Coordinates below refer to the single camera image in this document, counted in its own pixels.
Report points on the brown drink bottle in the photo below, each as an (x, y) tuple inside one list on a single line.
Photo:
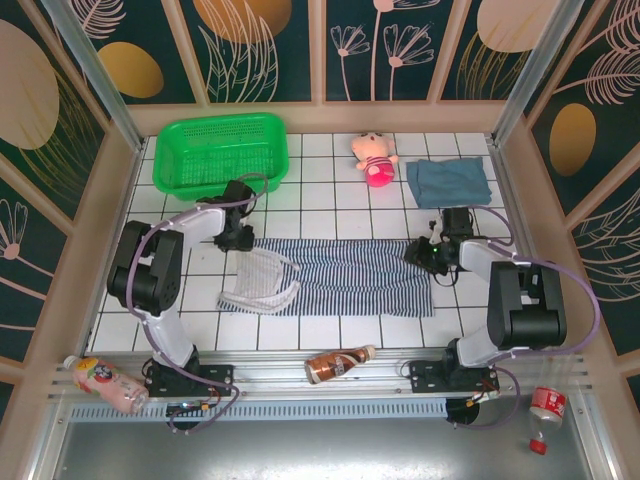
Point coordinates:
[(335, 365)]

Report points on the pink drink bottle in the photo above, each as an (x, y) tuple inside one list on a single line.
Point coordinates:
[(105, 382)]

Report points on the clear bottle with red label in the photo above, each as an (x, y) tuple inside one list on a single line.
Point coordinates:
[(547, 402)]

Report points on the plain blue tank top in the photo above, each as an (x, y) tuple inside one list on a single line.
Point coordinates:
[(450, 182)]

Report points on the aluminium mounting rail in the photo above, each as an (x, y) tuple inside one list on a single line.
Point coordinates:
[(270, 375)]

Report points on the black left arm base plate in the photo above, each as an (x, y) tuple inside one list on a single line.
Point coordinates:
[(217, 380)]

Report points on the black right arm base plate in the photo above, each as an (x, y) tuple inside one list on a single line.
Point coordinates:
[(425, 375)]

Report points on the aluminium frame post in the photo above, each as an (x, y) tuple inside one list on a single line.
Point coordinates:
[(100, 85), (530, 75)]

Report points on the pink plush doll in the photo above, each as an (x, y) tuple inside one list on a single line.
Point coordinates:
[(375, 160)]

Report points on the green plastic basket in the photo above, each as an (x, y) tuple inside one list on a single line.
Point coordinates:
[(220, 155)]

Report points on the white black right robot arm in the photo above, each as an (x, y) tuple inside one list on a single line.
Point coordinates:
[(525, 305)]

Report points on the blue white striped tank top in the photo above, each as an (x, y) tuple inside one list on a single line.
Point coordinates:
[(350, 280)]

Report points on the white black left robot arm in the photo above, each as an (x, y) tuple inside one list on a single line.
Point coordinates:
[(145, 270)]

